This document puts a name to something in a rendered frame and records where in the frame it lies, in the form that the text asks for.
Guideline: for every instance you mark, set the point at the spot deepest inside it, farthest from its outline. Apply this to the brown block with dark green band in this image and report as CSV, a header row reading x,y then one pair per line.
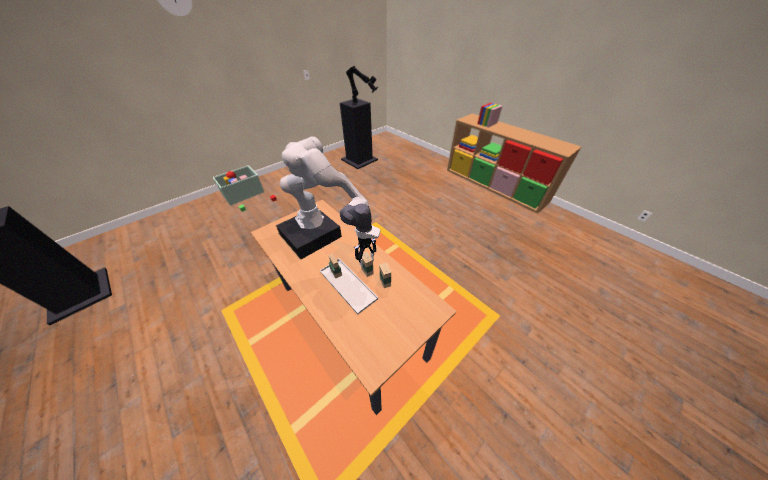
x,y
367,262
385,275
334,266

